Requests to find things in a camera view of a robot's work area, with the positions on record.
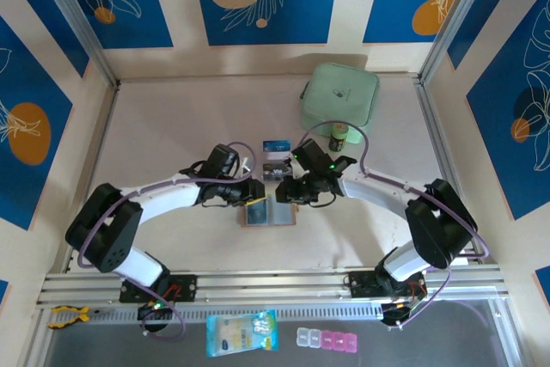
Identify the pink leather card holder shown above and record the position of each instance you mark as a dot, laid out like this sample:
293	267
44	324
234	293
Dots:
281	214

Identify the black VIP card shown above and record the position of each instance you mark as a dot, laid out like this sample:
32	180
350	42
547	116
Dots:
275	172

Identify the clear acrylic card stand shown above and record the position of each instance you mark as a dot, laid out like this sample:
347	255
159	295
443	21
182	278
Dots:
277	157

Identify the blue plastic card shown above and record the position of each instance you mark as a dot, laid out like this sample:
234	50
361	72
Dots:
256	214
277	146

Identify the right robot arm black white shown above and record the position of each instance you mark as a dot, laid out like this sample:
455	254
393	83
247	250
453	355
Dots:
438	229

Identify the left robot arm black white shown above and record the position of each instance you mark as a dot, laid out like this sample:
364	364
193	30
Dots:
107	229

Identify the small dark bottle green cap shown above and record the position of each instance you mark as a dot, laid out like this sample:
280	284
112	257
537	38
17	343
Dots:
338	137

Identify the mint green zip pouch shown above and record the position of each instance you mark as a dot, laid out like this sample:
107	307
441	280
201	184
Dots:
339	96

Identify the blue wet wipes packet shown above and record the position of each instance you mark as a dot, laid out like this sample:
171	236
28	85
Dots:
242	333

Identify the white pink pill organizer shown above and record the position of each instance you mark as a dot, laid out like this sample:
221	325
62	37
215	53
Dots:
326	340

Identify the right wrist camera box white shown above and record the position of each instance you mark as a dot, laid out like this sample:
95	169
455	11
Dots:
292	165

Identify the aluminium front rail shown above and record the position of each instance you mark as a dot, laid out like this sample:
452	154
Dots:
275	281

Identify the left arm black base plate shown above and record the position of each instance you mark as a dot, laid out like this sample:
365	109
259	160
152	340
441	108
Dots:
189	287

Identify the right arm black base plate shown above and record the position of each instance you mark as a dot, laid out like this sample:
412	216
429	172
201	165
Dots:
361	285

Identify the aluminium side rail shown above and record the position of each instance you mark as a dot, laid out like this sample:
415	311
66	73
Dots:
104	126
433	126

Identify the aluminium frame post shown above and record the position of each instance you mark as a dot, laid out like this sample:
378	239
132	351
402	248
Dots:
458	19
78	19

